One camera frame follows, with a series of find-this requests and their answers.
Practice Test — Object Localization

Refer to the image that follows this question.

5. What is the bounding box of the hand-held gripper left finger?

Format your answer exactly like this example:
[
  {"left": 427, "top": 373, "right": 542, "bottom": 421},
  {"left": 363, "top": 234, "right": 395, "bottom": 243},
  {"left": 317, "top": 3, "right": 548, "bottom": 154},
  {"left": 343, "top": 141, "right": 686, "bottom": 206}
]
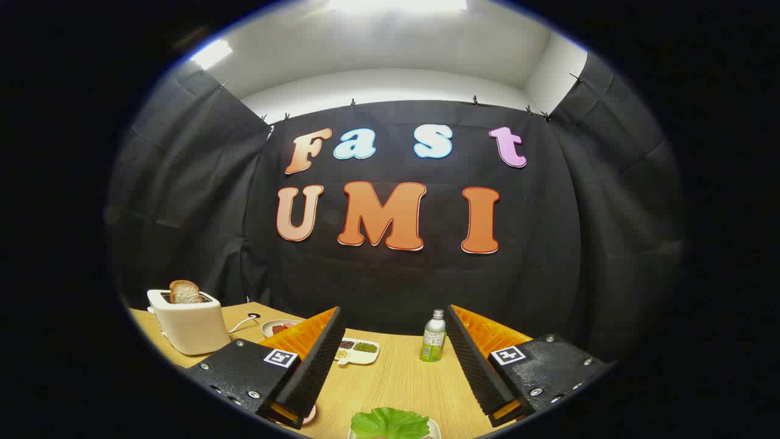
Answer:
[{"left": 185, "top": 306, "right": 347, "bottom": 430}]

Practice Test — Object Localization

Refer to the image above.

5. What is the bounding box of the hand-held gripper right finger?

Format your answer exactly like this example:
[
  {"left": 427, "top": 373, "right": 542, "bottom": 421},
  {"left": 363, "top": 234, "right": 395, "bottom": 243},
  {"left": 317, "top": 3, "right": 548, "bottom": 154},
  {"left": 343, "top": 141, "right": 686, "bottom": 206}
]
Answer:
[{"left": 445, "top": 304, "right": 612, "bottom": 428}]

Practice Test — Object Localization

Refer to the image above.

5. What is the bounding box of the green lettuce leaf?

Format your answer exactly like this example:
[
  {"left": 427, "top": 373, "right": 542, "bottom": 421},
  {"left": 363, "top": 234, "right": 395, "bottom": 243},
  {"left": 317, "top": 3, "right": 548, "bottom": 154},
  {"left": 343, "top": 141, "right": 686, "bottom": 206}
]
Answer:
[{"left": 350, "top": 407, "right": 431, "bottom": 439}]

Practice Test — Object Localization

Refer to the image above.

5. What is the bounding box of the toasted bread slice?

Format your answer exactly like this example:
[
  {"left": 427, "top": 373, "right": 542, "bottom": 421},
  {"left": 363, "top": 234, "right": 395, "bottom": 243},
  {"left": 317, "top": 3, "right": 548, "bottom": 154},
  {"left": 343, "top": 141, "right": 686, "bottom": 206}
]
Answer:
[{"left": 169, "top": 280, "right": 204, "bottom": 304}]

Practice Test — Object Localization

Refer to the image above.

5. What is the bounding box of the green label metal bottle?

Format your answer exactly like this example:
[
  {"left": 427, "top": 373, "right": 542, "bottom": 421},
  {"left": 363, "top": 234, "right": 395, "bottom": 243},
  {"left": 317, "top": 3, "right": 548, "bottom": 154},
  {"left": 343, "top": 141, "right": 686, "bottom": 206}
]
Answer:
[{"left": 420, "top": 309, "right": 447, "bottom": 363}]

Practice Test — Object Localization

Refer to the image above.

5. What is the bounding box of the white divided dish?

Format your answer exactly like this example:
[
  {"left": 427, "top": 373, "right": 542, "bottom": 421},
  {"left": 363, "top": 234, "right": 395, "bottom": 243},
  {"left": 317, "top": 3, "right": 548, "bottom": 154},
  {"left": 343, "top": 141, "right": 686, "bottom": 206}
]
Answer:
[{"left": 333, "top": 337, "right": 380, "bottom": 366}]

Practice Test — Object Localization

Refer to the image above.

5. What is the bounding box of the round white plate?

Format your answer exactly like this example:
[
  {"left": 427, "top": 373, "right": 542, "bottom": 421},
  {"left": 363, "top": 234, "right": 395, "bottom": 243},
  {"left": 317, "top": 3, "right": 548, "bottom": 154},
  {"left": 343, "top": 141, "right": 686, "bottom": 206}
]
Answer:
[{"left": 261, "top": 319, "right": 303, "bottom": 339}]

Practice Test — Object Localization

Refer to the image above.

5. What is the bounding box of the white rectangular plate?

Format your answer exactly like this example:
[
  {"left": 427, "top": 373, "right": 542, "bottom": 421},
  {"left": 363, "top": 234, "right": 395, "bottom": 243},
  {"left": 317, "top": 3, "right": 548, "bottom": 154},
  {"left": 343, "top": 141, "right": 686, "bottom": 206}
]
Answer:
[{"left": 347, "top": 418, "right": 442, "bottom": 439}]

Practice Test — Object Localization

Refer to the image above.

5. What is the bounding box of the black backdrop cloth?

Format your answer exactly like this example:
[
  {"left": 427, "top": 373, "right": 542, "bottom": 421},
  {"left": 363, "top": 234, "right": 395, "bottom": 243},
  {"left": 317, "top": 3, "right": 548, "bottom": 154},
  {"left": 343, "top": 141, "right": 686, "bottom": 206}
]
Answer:
[{"left": 105, "top": 52, "right": 686, "bottom": 366}]

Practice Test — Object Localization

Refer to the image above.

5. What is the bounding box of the white toaster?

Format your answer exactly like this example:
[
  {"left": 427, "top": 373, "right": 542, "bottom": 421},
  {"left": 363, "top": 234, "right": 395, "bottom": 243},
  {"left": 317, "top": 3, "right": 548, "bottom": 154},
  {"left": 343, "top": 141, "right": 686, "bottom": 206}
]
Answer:
[{"left": 147, "top": 289, "right": 232, "bottom": 356}]

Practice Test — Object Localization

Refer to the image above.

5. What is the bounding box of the small ceiling light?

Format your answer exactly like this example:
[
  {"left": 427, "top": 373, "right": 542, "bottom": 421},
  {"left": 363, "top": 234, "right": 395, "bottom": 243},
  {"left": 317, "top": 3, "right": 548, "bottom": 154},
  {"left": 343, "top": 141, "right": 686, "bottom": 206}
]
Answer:
[{"left": 190, "top": 40, "right": 233, "bottom": 70}]

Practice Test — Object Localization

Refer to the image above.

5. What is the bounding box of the large ceiling light panel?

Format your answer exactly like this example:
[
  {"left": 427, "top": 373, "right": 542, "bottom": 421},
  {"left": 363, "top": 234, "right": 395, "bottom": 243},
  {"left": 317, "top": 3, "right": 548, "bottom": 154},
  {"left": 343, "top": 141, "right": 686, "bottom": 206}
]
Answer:
[{"left": 329, "top": 0, "right": 467, "bottom": 13}]

